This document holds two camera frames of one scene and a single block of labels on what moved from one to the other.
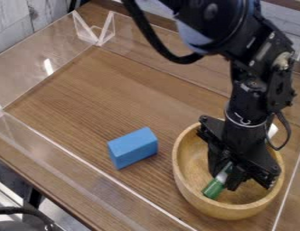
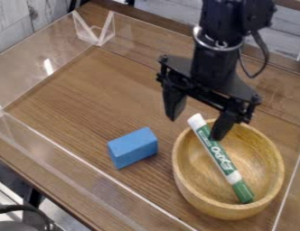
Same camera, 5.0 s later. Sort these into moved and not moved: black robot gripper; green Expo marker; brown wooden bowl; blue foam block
Moved: black robot gripper; green Expo marker
Not moved: blue foam block; brown wooden bowl
